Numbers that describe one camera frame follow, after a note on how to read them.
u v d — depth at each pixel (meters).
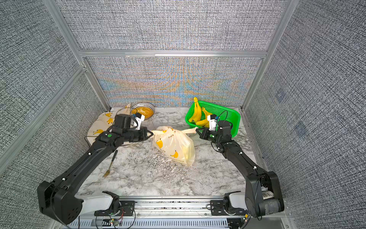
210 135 0.73
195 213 0.73
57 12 0.72
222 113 0.71
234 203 0.62
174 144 0.76
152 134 0.76
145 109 1.10
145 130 0.69
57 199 0.40
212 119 0.76
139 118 0.71
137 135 0.67
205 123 1.02
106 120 1.00
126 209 0.72
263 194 0.43
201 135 0.76
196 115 1.07
